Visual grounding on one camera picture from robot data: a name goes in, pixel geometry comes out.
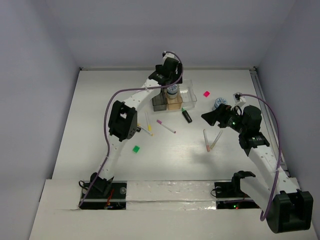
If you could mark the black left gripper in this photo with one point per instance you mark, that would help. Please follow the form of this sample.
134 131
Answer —
172 81

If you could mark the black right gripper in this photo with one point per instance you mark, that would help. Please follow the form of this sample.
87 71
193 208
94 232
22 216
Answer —
220 115

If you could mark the blue-lidded round jar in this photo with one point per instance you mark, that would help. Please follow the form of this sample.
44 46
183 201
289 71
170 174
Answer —
172 91
218 102

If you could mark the black green highlighter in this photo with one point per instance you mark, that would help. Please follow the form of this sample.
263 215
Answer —
186 115

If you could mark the green highlighter cap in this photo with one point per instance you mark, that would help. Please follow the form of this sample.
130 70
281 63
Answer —
136 149

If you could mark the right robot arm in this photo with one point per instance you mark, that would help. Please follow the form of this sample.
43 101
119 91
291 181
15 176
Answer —
283 205

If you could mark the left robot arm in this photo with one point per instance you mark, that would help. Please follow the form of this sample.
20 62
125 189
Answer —
121 117

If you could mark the peach-capped white marker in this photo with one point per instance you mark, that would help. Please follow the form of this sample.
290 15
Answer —
207 145

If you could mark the pink highlighter cap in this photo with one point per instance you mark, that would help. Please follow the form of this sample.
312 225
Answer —
206 94

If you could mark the pale yellow white marker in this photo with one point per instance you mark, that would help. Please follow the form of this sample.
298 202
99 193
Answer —
216 139

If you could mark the smoky grey plastic bin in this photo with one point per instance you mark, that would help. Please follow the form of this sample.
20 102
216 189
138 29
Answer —
159 102

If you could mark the clear plastic bin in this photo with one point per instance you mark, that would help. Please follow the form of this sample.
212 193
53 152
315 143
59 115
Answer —
187 94

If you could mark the purple-capped white marker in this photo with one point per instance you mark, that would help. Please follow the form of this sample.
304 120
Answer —
166 126

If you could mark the long yellow-capped white marker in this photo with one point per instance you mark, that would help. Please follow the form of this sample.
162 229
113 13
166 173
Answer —
149 128

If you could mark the short yellow-capped white marker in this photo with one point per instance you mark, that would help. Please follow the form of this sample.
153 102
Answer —
145 130

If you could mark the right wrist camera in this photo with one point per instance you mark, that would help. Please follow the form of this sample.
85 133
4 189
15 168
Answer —
239 100

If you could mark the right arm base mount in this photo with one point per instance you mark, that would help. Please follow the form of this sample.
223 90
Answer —
227 198

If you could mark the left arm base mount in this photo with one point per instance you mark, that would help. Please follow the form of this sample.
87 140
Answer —
114 200

